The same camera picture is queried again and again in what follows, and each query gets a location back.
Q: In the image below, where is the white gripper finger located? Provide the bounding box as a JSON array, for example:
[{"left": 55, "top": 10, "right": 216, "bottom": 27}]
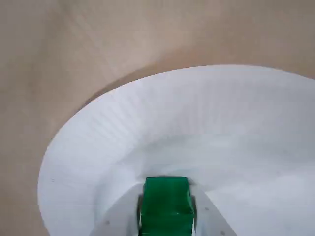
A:
[
  {"left": 188, "top": 183, "right": 238, "bottom": 236},
  {"left": 91, "top": 183, "right": 146, "bottom": 236}
]

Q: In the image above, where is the green cube block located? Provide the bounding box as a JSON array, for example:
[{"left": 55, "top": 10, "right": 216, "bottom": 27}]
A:
[{"left": 137, "top": 176, "right": 197, "bottom": 236}]

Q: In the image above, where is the white paper plate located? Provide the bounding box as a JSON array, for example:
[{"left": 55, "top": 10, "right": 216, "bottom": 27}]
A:
[{"left": 36, "top": 64, "right": 315, "bottom": 236}]

